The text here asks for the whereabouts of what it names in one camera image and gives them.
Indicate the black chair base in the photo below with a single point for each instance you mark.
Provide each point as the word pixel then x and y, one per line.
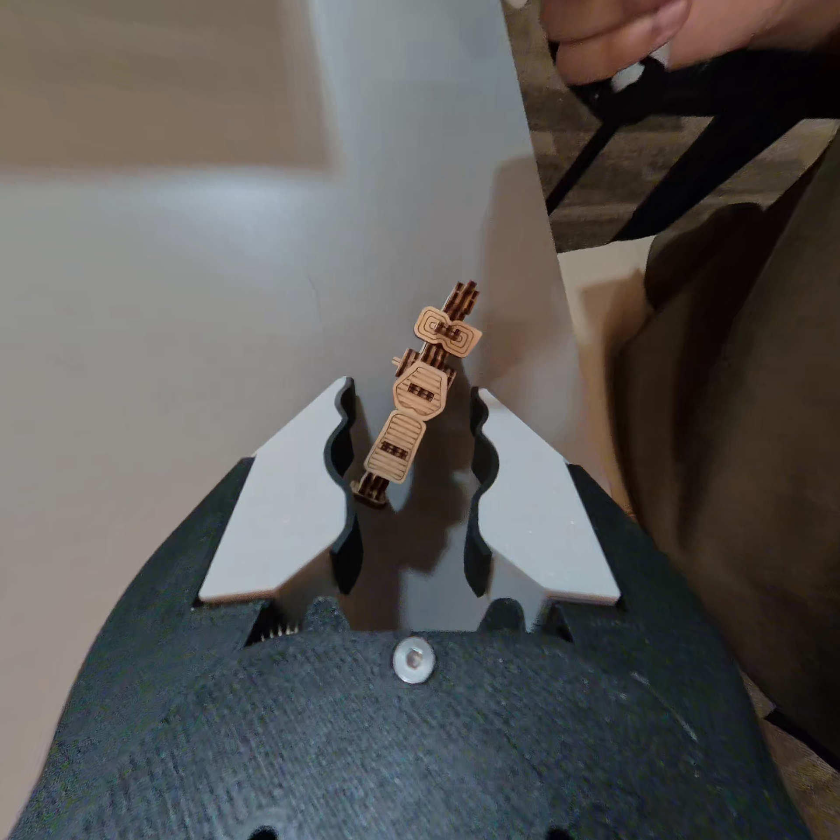
pixel 705 180

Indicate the grey desk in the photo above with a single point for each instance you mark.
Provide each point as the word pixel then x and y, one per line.
pixel 164 328

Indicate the wooden model assembly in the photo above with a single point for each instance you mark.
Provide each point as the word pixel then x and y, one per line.
pixel 400 446

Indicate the person's brown clothing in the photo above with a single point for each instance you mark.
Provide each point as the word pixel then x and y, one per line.
pixel 741 426

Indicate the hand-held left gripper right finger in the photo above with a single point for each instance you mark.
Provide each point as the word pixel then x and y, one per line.
pixel 544 525

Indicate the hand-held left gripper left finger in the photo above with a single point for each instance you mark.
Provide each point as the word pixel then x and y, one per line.
pixel 282 518

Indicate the person's right hand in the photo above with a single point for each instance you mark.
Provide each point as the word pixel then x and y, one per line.
pixel 623 33

